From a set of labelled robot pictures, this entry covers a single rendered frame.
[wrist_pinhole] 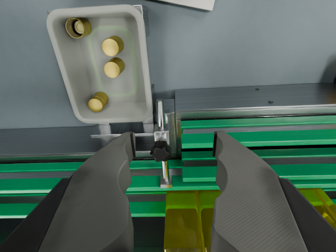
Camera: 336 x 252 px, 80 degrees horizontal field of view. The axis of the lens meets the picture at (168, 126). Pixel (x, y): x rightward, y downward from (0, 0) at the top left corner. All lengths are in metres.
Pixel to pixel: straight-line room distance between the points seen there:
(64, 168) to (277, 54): 0.53
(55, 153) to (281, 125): 0.47
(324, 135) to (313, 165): 0.08
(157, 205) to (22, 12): 0.50
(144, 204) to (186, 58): 0.34
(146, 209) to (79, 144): 0.22
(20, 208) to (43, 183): 0.11
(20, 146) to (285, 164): 0.59
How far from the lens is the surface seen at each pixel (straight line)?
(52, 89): 0.60
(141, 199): 0.48
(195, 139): 0.33
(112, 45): 0.44
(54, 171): 0.50
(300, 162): 0.46
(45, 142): 0.58
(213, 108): 0.40
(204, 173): 0.38
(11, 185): 0.52
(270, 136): 0.37
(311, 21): 0.56
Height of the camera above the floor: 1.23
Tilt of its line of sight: 61 degrees down
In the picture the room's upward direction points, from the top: 177 degrees counter-clockwise
